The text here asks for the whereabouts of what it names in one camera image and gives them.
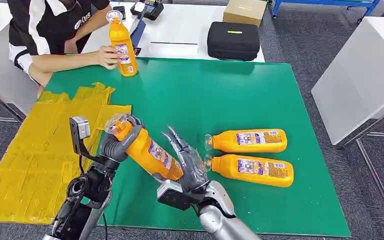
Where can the person's right hand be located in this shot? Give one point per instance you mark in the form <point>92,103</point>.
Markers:
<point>107,57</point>

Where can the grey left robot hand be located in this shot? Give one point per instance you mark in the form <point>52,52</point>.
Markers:
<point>116,147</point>

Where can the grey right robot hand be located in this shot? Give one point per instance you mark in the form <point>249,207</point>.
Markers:
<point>192,169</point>

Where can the orange drink bottle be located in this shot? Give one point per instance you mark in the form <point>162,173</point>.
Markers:
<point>127,39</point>
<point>145,152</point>
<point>228,141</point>
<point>228,169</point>

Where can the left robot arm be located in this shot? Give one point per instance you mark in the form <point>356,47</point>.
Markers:
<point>92,185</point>

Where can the blue folder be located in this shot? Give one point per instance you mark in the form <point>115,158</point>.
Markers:
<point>138,33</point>

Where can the black phone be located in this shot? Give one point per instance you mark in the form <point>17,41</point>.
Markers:
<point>120,11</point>

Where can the black desk device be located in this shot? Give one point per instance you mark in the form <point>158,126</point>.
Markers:
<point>152,11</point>

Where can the black pen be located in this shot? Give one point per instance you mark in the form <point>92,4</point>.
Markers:
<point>173,43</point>

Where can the green table mat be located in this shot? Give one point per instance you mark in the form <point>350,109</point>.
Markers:
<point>212,99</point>

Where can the seated person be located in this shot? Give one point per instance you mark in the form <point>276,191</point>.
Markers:
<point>39,20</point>

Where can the yellow plastic sheet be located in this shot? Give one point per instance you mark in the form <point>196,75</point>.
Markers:
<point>29,159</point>

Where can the black zip case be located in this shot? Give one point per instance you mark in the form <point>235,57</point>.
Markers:
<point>233,46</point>

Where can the brown cardboard box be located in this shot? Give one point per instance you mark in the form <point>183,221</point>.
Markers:
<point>245,13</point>

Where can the white side table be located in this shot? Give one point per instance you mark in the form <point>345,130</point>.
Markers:
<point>361,82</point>

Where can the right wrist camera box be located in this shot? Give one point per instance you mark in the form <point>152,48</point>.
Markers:
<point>173,197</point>

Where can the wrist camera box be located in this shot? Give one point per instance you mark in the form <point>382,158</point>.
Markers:
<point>79,127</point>
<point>173,197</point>

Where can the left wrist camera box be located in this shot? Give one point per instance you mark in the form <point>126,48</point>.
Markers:
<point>79,127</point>

